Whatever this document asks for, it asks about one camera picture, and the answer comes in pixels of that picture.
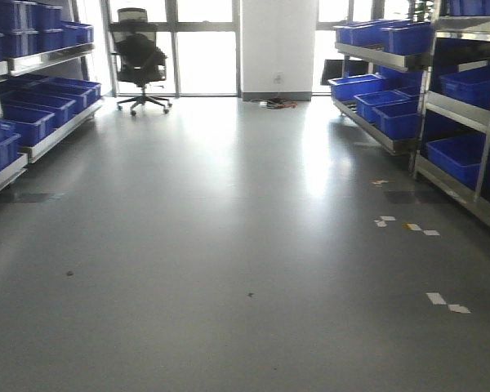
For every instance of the left steel shelf rack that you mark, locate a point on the left steel shelf rack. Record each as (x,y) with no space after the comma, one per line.
(38,111)

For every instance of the steel shelf rack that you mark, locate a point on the steel shelf rack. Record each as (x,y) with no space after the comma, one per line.
(378,55)
(38,111)
(453,140)

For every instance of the black office chair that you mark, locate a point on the black office chair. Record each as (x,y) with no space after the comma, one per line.
(141,60)

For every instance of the right far steel shelf rack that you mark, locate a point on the right far steel shelf rack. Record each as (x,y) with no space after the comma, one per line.
(378,55)

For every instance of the right near steel shelf rack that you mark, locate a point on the right near steel shelf rack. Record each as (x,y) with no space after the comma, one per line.
(453,140)

